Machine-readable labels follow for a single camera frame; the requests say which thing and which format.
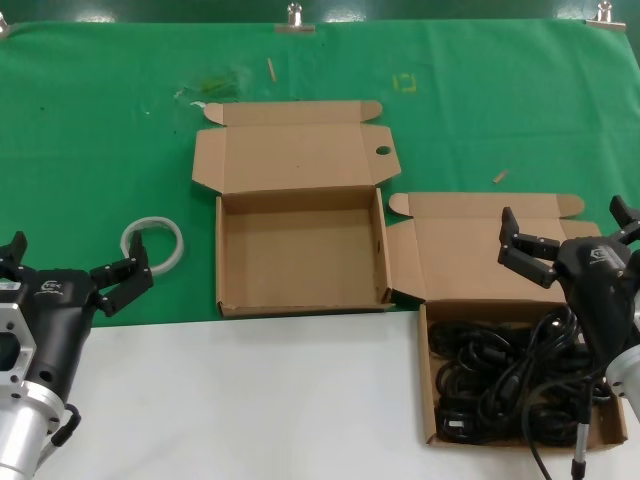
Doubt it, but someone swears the green table cloth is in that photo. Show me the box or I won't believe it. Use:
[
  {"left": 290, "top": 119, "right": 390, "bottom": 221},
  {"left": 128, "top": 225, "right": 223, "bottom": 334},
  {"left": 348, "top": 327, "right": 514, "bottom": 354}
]
[{"left": 0, "top": 18, "right": 640, "bottom": 332}]

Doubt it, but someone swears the empty open cardboard box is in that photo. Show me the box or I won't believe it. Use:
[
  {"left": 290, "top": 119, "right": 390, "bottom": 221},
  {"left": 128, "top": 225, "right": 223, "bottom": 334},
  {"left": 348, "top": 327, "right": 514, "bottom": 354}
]
[{"left": 191, "top": 99, "right": 403, "bottom": 319}]

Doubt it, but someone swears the clear tape residue patch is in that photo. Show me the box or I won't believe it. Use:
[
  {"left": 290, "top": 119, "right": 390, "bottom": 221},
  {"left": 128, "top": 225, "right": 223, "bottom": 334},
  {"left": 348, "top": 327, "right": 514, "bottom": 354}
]
[{"left": 171, "top": 66, "right": 252, "bottom": 102}]

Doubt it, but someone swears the clear tape roll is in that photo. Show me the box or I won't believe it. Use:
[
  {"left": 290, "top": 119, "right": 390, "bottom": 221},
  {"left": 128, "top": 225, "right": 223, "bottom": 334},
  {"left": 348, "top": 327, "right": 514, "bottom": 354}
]
[{"left": 121, "top": 215, "right": 187, "bottom": 278}]

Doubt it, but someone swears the black right camera cable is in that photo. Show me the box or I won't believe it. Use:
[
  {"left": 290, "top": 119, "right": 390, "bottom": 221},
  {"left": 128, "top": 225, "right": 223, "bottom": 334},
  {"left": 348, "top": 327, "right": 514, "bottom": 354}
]
[{"left": 521, "top": 305, "right": 592, "bottom": 480}]

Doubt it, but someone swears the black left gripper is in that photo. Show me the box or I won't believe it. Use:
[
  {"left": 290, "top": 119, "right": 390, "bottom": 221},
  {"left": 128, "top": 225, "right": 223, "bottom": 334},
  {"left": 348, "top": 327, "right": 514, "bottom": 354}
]
[{"left": 0, "top": 230, "right": 154, "bottom": 402}]

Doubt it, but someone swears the black power cord pile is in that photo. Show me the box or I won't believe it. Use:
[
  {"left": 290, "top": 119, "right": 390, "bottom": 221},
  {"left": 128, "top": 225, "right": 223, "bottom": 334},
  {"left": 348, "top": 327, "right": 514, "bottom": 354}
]
[{"left": 429, "top": 309, "right": 617, "bottom": 444}]

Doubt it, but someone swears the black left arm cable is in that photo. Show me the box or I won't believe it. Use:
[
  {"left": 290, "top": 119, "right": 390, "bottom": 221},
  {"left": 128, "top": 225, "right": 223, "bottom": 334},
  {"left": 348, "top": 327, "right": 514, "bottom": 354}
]
[{"left": 48, "top": 401, "right": 83, "bottom": 447}]

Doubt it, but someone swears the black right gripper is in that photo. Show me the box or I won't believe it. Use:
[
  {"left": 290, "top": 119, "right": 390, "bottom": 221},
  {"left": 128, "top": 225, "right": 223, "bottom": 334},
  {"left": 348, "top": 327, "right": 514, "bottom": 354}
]
[{"left": 498, "top": 195, "right": 640, "bottom": 369}]

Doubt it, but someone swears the cable with silver connector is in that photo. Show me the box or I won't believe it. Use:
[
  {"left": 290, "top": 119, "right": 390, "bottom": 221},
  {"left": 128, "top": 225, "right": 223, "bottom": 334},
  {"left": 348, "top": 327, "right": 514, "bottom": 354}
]
[{"left": 569, "top": 372, "right": 604, "bottom": 480}]

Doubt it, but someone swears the cardboard box with cords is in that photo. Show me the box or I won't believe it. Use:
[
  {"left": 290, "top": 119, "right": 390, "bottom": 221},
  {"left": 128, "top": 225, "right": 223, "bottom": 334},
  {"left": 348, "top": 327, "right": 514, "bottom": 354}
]
[{"left": 385, "top": 192, "right": 629, "bottom": 448}]

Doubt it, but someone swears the metal binder clip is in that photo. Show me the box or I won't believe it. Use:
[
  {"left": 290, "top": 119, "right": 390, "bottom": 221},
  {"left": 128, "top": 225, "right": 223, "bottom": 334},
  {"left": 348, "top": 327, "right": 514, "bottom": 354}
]
[
  {"left": 585, "top": 1, "right": 628, "bottom": 31},
  {"left": 274, "top": 2, "right": 317, "bottom": 36}
]

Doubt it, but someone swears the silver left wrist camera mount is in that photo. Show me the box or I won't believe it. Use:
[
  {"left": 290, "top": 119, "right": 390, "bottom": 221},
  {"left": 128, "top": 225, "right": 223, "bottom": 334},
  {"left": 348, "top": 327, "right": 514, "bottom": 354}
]
[{"left": 0, "top": 278, "right": 40, "bottom": 397}]

